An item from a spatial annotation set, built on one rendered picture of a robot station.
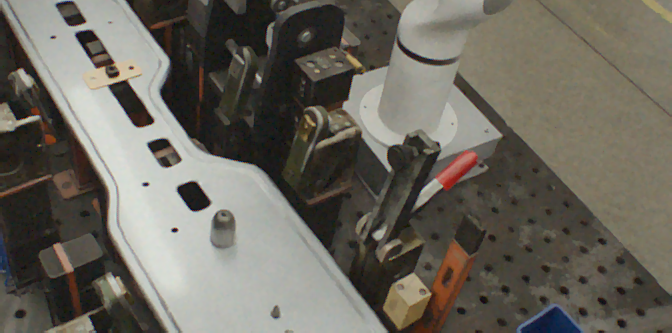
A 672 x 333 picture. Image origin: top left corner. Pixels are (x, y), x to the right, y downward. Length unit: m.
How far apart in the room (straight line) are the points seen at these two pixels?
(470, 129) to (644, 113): 1.70
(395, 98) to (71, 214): 0.60
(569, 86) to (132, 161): 2.25
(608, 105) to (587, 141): 0.26
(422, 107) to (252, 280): 0.55
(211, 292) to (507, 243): 0.69
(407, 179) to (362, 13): 1.06
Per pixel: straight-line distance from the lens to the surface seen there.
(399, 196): 0.85
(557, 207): 1.53
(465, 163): 0.89
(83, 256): 0.95
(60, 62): 1.18
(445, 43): 1.24
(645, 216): 2.68
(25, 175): 1.10
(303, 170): 1.00
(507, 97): 2.86
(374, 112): 1.41
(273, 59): 1.01
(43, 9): 1.29
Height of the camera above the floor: 1.76
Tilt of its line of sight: 45 degrees down
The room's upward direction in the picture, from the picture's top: 12 degrees clockwise
